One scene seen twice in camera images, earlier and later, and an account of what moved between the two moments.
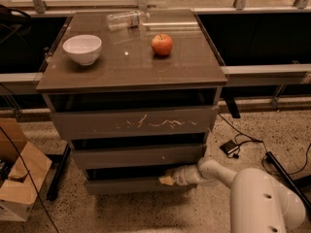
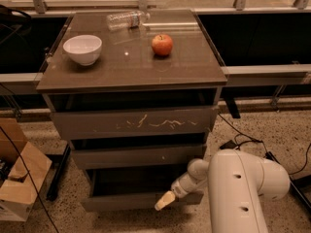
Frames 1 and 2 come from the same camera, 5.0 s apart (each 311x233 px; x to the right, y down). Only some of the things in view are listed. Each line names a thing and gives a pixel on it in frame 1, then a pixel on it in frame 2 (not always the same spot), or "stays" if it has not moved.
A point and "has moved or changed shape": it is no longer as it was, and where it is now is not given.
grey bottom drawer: [131, 182] has moved or changed shape
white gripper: [179, 177] to [179, 187]
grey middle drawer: [138, 156] stays
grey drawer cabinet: [135, 92] stays
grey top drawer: [149, 121] stays
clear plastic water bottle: [126, 20] stays
